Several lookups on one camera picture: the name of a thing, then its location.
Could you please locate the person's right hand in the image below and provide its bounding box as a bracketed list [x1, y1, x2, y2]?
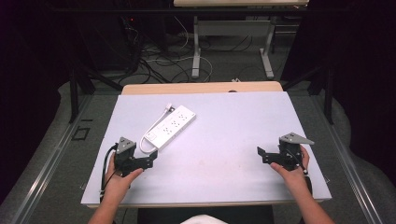
[269, 144, 311, 189]

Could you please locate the white desk with metal legs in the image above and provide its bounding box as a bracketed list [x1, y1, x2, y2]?
[173, 0, 310, 80]

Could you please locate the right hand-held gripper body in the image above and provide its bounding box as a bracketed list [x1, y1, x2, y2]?
[277, 132, 316, 172]

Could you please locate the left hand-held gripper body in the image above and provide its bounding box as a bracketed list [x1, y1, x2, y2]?
[113, 136, 141, 177]

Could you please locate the person's white shirt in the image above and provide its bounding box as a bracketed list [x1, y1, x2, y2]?
[179, 214, 229, 224]

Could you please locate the tangle of black floor cables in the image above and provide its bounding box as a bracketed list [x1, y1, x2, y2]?
[120, 15, 195, 86]

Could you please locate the white power strip cable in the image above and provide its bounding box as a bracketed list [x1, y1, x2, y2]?
[138, 103, 176, 154]

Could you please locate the person's left hand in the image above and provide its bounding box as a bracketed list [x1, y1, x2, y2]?
[104, 161, 145, 203]

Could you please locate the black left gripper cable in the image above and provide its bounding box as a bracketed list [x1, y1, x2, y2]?
[98, 143, 120, 203]

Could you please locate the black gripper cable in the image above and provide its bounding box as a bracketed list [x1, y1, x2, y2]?
[284, 148, 313, 195]
[98, 143, 120, 203]

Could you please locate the white power strip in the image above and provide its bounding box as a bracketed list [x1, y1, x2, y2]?
[143, 105, 197, 150]

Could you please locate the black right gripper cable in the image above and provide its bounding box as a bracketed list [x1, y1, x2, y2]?
[284, 148, 313, 195]

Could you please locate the white floor cable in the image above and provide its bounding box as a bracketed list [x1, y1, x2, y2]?
[145, 15, 215, 83]

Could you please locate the metal floor rail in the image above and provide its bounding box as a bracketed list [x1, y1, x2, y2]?
[311, 96, 385, 224]
[10, 94, 94, 224]

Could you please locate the black metal stand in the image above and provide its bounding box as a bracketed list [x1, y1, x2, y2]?
[281, 63, 335, 126]
[67, 63, 124, 124]

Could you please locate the white table mat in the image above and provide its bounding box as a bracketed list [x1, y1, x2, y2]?
[80, 91, 332, 206]

